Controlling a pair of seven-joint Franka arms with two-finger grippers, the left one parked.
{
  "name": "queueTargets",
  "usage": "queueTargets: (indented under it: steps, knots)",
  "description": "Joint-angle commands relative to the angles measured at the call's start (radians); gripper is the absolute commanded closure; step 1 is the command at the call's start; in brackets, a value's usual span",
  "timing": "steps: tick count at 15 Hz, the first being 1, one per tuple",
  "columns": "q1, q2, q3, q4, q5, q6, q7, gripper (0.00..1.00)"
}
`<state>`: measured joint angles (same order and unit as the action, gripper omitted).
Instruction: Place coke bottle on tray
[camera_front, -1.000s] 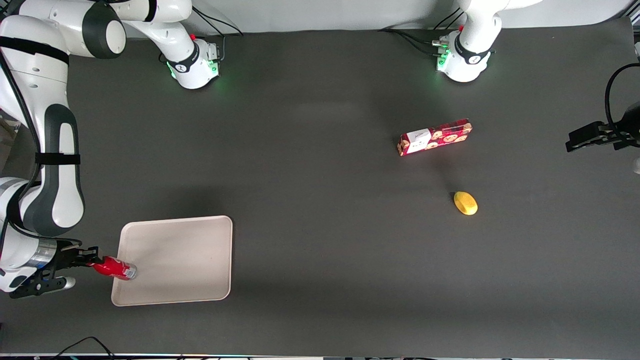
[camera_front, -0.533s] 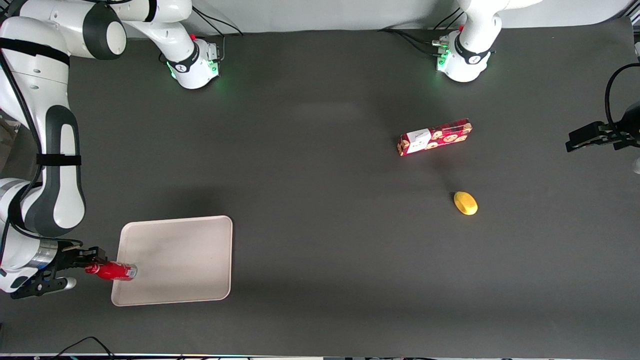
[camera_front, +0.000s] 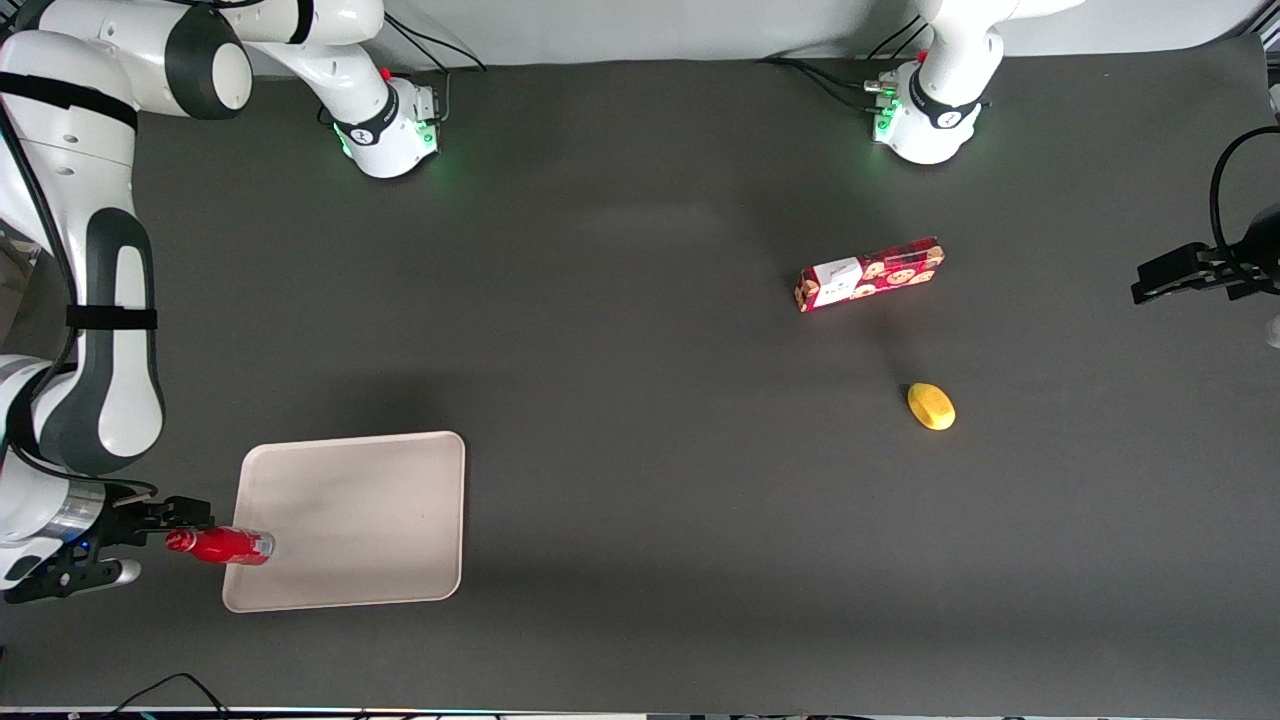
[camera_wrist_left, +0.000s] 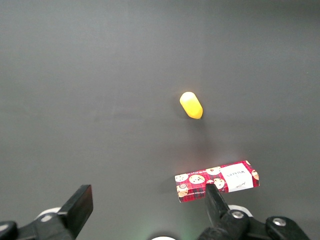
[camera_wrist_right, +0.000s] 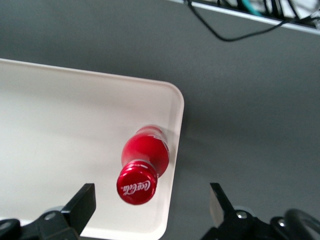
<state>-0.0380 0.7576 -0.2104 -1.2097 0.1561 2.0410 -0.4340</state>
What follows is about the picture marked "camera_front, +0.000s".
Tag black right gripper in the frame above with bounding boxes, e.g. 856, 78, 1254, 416
4, 485, 215, 605

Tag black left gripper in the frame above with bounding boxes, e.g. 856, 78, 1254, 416
1131, 204, 1280, 305

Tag red coke bottle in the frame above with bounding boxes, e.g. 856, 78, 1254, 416
164, 526, 276, 568

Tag beige plastic tray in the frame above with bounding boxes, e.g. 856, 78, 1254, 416
221, 430, 467, 614

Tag yellow lemon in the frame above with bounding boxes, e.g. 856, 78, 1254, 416
906, 381, 957, 432

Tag red cookie box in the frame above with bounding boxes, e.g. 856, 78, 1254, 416
794, 236, 947, 314

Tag dark grey table mat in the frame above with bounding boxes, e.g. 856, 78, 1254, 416
0, 35, 1280, 717

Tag black left gripper cable loop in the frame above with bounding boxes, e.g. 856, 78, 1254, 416
1209, 127, 1280, 263

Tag black cable at table edge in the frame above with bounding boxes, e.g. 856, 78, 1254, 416
98, 672, 233, 720

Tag black left arm base cables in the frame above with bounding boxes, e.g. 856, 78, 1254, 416
757, 14, 933, 113

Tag black right arm base cable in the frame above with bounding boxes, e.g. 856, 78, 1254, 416
380, 22, 489, 126

